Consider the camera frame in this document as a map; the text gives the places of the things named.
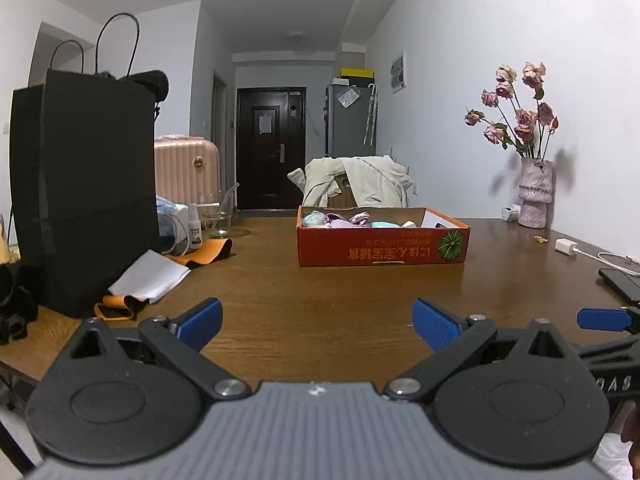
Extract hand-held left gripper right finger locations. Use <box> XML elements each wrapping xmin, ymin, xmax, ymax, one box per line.
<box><xmin>384</xmin><ymin>298</ymin><xmax>581</xmax><ymax>403</ymax></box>

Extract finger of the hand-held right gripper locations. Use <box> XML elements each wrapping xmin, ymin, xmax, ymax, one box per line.
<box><xmin>577</xmin><ymin>306</ymin><xmax>640</xmax><ymax>333</ymax></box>

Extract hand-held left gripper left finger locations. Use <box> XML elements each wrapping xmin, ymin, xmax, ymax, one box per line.
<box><xmin>70</xmin><ymin>298</ymin><xmax>251</xmax><ymax>401</ymax></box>

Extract orange cardboard box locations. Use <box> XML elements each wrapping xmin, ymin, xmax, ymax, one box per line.
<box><xmin>296</xmin><ymin>205</ymin><xmax>471</xmax><ymax>267</ymax></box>

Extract black phone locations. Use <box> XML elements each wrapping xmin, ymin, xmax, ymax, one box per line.
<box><xmin>598</xmin><ymin>267</ymin><xmax>640</xmax><ymax>304</ymax></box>

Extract white paper sheet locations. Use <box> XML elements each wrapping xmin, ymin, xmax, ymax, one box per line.
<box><xmin>107</xmin><ymin>249</ymin><xmax>192</xmax><ymax>305</ymax></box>

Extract white spray bottle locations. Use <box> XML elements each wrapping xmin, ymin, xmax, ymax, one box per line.
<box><xmin>187</xmin><ymin>203</ymin><xmax>204</xmax><ymax>251</ymax></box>

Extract blue white plastic packet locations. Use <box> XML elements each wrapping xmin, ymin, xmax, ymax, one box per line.
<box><xmin>156</xmin><ymin>196</ymin><xmax>193</xmax><ymax>256</ymax></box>

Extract glass jar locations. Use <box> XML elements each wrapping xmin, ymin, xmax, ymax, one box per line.
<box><xmin>200</xmin><ymin>190</ymin><xmax>251</xmax><ymax>239</ymax></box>

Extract pink flower vase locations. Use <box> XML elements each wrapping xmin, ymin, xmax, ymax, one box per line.
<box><xmin>517</xmin><ymin>157</ymin><xmax>555</xmax><ymax>228</ymax></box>

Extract pink suitcase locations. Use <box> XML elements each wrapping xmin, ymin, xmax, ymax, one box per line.
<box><xmin>154</xmin><ymin>135</ymin><xmax>221</xmax><ymax>207</ymax></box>

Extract beige jacket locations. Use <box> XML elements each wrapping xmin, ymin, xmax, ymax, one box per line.
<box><xmin>287</xmin><ymin>155</ymin><xmax>413</xmax><ymax>209</ymax></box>

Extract brown chair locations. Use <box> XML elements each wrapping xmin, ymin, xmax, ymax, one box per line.
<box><xmin>320</xmin><ymin>172</ymin><xmax>362</xmax><ymax>208</ymax></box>

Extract dark entrance door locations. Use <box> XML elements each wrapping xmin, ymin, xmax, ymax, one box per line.
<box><xmin>236</xmin><ymin>87</ymin><xmax>307</xmax><ymax>211</ymax></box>

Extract black paper bag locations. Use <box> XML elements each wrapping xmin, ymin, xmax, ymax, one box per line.
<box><xmin>9</xmin><ymin>12</ymin><xmax>162</xmax><ymax>318</ymax></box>

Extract interior door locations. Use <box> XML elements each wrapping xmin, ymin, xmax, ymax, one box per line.
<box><xmin>212</xmin><ymin>71</ymin><xmax>229</xmax><ymax>197</ymax></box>

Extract black fabric pouch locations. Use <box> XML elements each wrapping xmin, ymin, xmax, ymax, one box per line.
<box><xmin>0</xmin><ymin>260</ymin><xmax>40</xmax><ymax>346</ymax></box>

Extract dried pink flowers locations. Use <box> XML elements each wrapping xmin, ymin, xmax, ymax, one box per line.
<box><xmin>464</xmin><ymin>62</ymin><xmax>560</xmax><ymax>160</ymax></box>

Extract grey refrigerator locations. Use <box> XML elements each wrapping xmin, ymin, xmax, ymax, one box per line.
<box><xmin>326</xmin><ymin>82</ymin><xmax>377</xmax><ymax>159</ymax></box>

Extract white folded umbrella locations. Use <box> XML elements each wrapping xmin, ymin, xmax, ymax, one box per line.
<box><xmin>364</xmin><ymin>84</ymin><xmax>379</xmax><ymax>147</ymax></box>

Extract white charger cable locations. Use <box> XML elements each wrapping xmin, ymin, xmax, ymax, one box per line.
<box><xmin>575</xmin><ymin>247</ymin><xmax>640</xmax><ymax>277</ymax></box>

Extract orange black strap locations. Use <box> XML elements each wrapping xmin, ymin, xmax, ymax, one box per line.
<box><xmin>94</xmin><ymin>295</ymin><xmax>146</xmax><ymax>322</ymax></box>
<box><xmin>165</xmin><ymin>239</ymin><xmax>233</xmax><ymax>267</ymax></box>

